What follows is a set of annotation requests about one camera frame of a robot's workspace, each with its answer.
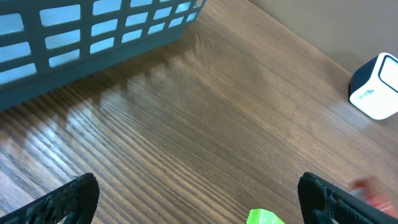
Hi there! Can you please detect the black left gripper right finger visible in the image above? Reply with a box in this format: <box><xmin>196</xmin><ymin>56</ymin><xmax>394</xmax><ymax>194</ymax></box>
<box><xmin>298</xmin><ymin>172</ymin><xmax>397</xmax><ymax>224</ymax></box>

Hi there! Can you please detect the dark grey plastic basket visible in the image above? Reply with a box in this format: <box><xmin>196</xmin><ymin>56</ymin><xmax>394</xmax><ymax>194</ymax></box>
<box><xmin>1</xmin><ymin>0</ymin><xmax>205</xmax><ymax>110</ymax></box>

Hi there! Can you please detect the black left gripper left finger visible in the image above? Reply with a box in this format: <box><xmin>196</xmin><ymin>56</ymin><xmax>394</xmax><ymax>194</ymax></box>
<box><xmin>1</xmin><ymin>173</ymin><xmax>100</xmax><ymax>224</ymax></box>

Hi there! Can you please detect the small red white packet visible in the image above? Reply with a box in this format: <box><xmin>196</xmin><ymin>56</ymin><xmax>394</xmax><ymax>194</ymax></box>
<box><xmin>349</xmin><ymin>176</ymin><xmax>397</xmax><ymax>218</ymax></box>

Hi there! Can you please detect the white barcode scanner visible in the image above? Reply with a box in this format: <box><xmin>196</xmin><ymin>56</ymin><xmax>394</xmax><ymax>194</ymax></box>
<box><xmin>349</xmin><ymin>52</ymin><xmax>397</xmax><ymax>120</ymax></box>

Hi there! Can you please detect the green Haribo candy bag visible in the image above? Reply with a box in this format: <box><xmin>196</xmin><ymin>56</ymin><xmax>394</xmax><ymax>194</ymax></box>
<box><xmin>246</xmin><ymin>208</ymin><xmax>285</xmax><ymax>224</ymax></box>

